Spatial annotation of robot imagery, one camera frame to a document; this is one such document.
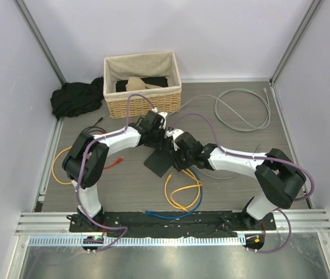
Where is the black network switch box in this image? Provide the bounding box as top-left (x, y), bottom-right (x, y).
top-left (144, 149), bottom-right (174, 178)

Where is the blue ethernet cable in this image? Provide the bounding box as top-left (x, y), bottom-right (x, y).
top-left (144, 167), bottom-right (203, 219)

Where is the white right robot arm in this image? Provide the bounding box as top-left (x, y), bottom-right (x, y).
top-left (166, 129), bottom-right (306, 230)

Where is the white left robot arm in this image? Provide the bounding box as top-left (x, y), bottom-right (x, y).
top-left (62, 109), bottom-right (168, 232)

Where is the beige object in basket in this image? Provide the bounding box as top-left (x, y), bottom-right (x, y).
top-left (125, 77), bottom-right (162, 91)

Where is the black cloth in basket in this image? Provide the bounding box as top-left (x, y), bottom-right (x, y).
top-left (116, 77), bottom-right (168, 92)

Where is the wicker basket with liner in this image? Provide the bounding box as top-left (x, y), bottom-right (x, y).
top-left (103, 51), bottom-right (182, 119)

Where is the black cloth pile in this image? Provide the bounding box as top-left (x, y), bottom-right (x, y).
top-left (50, 77), bottom-right (104, 119)

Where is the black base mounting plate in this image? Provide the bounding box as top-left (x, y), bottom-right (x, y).
top-left (69, 210), bottom-right (276, 238)

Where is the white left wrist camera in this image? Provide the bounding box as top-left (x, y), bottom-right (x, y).
top-left (151, 108), bottom-right (169, 130)

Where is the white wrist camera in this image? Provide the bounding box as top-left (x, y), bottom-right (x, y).
top-left (166, 128), bottom-right (184, 151)
top-left (151, 108), bottom-right (169, 130)

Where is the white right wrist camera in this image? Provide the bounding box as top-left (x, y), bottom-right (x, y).
top-left (166, 128), bottom-right (184, 151)

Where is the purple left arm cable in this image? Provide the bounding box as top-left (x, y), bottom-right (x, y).
top-left (74, 94), bottom-right (159, 252)

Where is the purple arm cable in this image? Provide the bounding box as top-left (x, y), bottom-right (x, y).
top-left (169, 113), bottom-right (315, 253)
top-left (74, 94), bottom-right (159, 252)

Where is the red ethernet cable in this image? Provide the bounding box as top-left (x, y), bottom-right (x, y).
top-left (103, 156), bottom-right (125, 170)

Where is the black ethernet cable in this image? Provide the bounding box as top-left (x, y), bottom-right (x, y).
top-left (82, 115), bottom-right (107, 136)

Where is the long grey ethernet cable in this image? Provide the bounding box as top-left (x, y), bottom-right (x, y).
top-left (179, 87), bottom-right (271, 132)

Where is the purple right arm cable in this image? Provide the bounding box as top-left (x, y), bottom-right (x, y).
top-left (169, 113), bottom-right (315, 253)

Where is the aluminium front rail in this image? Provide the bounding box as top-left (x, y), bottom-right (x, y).
top-left (15, 209), bottom-right (330, 248)

